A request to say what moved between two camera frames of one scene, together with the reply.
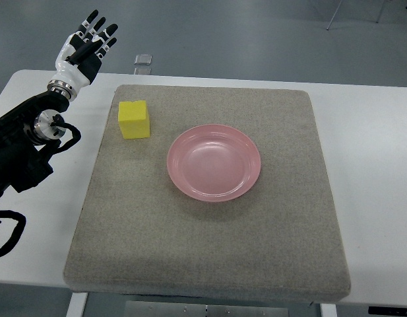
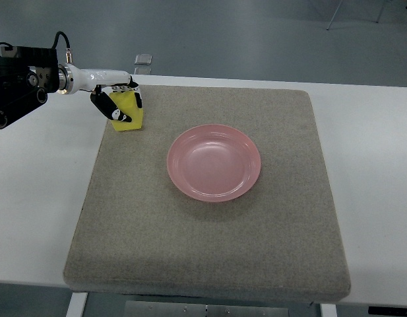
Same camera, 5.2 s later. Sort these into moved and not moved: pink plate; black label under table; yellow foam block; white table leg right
Moved: yellow foam block
Not moved: white table leg right; pink plate; black label under table
